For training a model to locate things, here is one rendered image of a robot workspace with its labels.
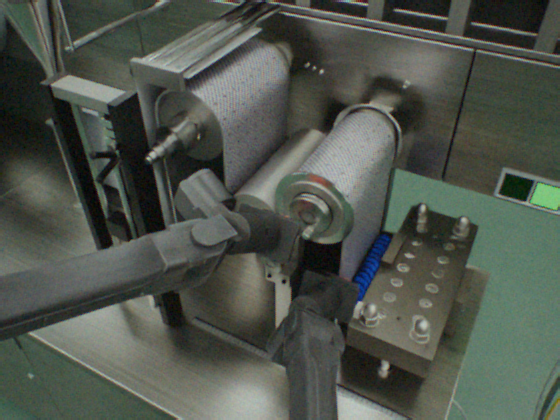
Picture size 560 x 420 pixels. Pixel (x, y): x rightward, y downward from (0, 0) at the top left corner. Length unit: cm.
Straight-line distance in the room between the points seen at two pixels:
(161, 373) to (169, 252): 53
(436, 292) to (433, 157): 28
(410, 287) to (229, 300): 41
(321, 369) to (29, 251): 93
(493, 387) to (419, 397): 119
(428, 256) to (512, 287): 151
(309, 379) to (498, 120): 63
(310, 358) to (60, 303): 32
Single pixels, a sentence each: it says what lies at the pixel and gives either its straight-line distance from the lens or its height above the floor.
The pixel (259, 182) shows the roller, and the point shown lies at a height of 123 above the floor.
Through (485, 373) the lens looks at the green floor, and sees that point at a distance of 226.
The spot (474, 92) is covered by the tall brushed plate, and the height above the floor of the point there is 136.
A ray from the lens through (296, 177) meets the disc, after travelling 83.
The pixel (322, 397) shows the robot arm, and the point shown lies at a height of 124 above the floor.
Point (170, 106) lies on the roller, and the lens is 93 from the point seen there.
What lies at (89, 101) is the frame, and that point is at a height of 143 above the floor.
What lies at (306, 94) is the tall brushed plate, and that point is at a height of 127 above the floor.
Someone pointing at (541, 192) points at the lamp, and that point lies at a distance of 111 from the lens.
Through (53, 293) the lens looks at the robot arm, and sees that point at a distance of 54.
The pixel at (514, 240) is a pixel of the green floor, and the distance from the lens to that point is 285.
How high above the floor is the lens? 181
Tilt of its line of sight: 41 degrees down
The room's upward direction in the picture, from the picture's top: straight up
